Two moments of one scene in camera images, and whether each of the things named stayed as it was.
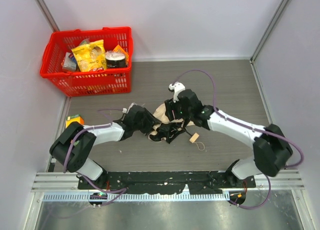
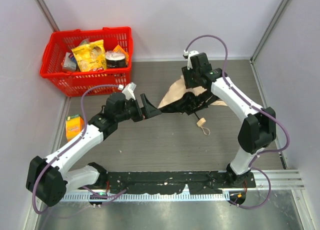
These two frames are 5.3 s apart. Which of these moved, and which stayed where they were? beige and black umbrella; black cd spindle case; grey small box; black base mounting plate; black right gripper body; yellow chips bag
Moved: black right gripper body; beige and black umbrella
Stayed: grey small box; black cd spindle case; yellow chips bag; black base mounting plate
